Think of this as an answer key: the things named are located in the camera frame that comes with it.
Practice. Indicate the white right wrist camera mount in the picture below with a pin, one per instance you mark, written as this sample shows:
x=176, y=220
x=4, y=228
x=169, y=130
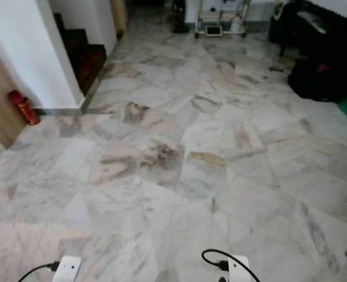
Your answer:
x=239, y=269

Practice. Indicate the red fire extinguisher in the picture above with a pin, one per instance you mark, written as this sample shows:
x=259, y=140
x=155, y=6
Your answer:
x=23, y=108

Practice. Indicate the black bag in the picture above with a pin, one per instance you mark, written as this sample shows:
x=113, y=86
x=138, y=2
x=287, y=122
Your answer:
x=320, y=82

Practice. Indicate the metal cart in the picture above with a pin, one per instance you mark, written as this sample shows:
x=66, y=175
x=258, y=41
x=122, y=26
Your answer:
x=199, y=16

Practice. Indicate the wooden door panel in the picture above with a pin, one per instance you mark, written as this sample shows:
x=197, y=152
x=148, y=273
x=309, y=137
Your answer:
x=0, y=106

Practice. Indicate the dark wooden stairs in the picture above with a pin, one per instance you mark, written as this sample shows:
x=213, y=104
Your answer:
x=88, y=59

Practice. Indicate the small white framed box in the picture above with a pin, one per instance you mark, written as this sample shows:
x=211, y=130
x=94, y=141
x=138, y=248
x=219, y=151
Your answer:
x=213, y=30

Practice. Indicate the black furniture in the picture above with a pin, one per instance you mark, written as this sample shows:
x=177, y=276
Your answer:
x=326, y=35

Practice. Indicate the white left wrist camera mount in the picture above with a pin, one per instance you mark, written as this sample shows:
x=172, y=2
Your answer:
x=66, y=269

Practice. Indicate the black upright appliance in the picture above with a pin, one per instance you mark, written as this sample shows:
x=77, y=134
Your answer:
x=179, y=16

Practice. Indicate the light wooden door frame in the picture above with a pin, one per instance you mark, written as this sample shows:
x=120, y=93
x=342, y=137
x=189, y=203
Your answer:
x=119, y=14

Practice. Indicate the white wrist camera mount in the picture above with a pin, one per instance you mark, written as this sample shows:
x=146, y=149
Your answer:
x=239, y=269
x=66, y=269

